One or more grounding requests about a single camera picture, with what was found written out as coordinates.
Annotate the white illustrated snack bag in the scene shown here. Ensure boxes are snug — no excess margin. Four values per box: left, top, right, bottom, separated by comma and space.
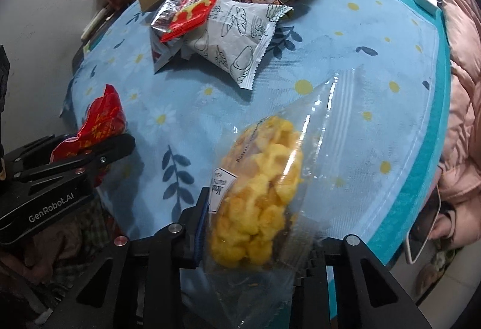
182, 0, 293, 90

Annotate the long red sauce packet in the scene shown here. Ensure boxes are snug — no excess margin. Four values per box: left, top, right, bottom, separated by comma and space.
161, 0, 217, 42

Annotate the clear bag yellow puffed snack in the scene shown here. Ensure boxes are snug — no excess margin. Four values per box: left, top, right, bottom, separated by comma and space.
204, 67, 365, 328

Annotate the dark book stack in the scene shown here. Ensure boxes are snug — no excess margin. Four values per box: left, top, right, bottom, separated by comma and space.
72, 6, 117, 73

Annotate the pink padded jacket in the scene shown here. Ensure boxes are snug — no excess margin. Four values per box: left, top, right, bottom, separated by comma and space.
430, 0, 480, 249

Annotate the red crinkled snack packet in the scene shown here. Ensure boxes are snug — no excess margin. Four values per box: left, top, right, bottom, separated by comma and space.
50, 84, 127, 164

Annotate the silver foil snack packet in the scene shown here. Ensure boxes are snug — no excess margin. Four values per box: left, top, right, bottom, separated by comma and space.
149, 0, 183, 74

